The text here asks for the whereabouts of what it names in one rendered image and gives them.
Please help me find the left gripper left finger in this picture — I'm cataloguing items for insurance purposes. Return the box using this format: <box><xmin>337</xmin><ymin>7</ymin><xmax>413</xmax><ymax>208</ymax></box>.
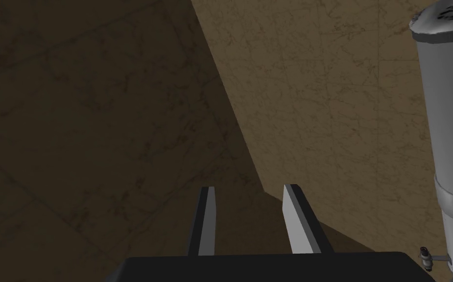
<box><xmin>187</xmin><ymin>186</ymin><xmax>216</xmax><ymax>257</ymax></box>

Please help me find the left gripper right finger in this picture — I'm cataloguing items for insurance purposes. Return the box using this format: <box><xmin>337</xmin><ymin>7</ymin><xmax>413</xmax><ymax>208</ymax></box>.
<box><xmin>283</xmin><ymin>184</ymin><xmax>334</xmax><ymax>255</ymax></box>

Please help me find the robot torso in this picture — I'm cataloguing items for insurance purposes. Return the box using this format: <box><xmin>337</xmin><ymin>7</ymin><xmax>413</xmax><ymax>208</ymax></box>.
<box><xmin>408</xmin><ymin>0</ymin><xmax>453</xmax><ymax>282</ymax></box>

